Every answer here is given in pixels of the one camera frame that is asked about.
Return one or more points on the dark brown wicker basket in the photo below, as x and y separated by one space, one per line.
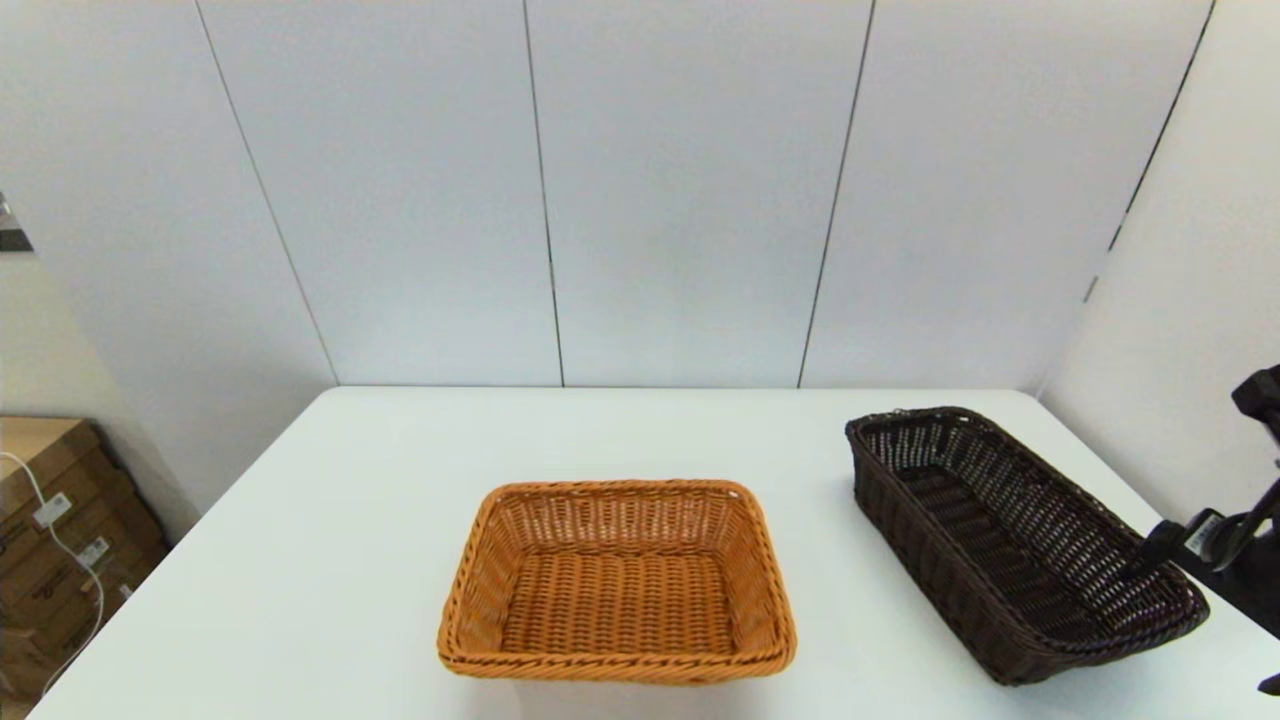
990 540

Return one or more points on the brown cardboard box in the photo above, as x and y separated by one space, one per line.
50 445
25 565
25 650

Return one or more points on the small white tag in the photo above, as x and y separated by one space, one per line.
93 551
52 511

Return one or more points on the orange wicker basket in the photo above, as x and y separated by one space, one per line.
615 600

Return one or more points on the dark grey wall fixture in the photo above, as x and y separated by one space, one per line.
12 240

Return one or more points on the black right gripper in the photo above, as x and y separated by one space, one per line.
1250 590

